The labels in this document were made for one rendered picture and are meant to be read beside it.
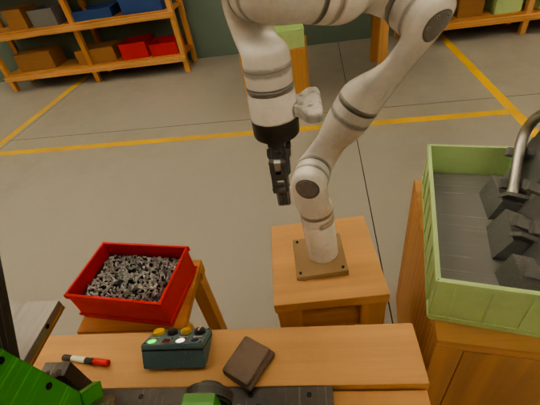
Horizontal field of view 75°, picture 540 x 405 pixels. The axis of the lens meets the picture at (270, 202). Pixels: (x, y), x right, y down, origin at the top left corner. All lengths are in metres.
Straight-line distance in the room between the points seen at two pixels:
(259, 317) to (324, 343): 1.15
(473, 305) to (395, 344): 0.23
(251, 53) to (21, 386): 0.58
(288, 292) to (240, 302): 1.08
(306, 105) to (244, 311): 1.63
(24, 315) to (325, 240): 0.72
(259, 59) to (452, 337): 0.84
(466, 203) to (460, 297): 0.43
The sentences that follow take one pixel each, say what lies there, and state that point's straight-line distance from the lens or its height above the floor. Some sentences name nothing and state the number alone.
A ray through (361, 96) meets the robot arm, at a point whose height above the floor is 1.39.
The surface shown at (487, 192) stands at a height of 0.88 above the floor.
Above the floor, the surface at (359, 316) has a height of 0.72.
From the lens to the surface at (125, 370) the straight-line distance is 0.99.
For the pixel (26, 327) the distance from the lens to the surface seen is 0.87.
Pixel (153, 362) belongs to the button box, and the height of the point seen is 0.92.
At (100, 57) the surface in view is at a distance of 6.24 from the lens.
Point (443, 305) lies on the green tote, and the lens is 1.02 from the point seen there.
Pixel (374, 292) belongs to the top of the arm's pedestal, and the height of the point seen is 0.85.
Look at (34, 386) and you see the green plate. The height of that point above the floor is 1.19.
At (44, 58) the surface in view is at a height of 0.42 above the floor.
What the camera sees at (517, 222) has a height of 0.95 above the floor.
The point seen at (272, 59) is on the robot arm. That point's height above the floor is 1.54.
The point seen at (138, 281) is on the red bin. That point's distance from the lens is 1.17.
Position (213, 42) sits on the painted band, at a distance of 6.08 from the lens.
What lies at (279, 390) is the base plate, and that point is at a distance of 0.85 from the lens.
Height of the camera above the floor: 1.69
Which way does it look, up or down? 40 degrees down
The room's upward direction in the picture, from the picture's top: 10 degrees counter-clockwise
